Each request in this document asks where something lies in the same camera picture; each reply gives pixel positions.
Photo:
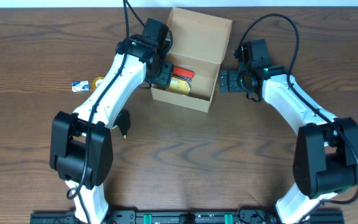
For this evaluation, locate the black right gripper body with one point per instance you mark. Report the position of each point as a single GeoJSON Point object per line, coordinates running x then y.
{"type": "Point", "coordinates": [229, 81]}

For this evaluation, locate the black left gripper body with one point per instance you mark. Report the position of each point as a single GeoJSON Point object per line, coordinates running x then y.
{"type": "Point", "coordinates": [165, 74]}

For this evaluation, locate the red black stapler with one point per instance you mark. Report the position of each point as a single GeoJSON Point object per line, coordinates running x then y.
{"type": "Point", "coordinates": [183, 73]}

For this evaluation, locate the yellow spiral notepad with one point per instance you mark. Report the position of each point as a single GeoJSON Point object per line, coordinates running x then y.
{"type": "Point", "coordinates": [179, 86]}

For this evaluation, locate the brown cardboard box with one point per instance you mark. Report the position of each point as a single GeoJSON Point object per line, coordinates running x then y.
{"type": "Point", "coordinates": [199, 45]}

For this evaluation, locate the black pencil sharpener with pencil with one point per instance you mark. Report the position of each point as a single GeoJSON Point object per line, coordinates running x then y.
{"type": "Point", "coordinates": [123, 122]}

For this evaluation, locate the yellow tape roll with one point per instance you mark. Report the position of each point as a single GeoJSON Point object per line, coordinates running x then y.
{"type": "Point", "coordinates": [96, 82]}

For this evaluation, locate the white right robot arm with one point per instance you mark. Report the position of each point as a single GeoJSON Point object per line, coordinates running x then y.
{"type": "Point", "coordinates": [325, 164]}

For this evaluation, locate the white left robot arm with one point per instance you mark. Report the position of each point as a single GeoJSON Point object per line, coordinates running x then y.
{"type": "Point", "coordinates": [81, 144]}

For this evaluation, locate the white blue staples box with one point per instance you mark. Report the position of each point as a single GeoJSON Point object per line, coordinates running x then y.
{"type": "Point", "coordinates": [80, 86]}

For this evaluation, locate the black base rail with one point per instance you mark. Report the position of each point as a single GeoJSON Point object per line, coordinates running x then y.
{"type": "Point", "coordinates": [330, 216]}

